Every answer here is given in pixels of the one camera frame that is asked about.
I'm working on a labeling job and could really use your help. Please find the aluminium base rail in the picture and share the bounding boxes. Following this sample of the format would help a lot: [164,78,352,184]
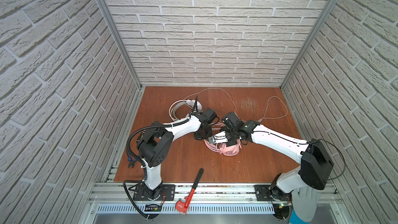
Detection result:
[90,183,338,215]

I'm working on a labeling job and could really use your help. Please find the blue black pliers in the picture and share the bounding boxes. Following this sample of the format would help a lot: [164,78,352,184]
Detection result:
[126,148,137,168]

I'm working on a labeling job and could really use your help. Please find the white headphones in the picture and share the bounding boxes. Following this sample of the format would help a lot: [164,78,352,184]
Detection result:
[169,100,203,121]

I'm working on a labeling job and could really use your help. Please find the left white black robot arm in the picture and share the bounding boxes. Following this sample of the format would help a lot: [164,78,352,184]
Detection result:
[126,108,219,200]

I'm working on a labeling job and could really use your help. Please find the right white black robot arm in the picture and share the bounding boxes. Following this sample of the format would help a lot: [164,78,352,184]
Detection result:
[222,112,334,201]

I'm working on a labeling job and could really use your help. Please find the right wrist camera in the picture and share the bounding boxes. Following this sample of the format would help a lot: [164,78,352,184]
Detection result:
[208,131,228,144]

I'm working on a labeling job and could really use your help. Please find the red black pipe wrench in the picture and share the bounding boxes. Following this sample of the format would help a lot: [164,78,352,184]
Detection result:
[175,168,204,215]

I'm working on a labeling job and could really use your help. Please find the pink headphones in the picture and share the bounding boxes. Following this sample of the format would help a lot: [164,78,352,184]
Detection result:
[204,123,241,156]

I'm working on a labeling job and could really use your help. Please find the grey gloved hand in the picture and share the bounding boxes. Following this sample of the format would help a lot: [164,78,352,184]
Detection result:
[291,186,321,223]

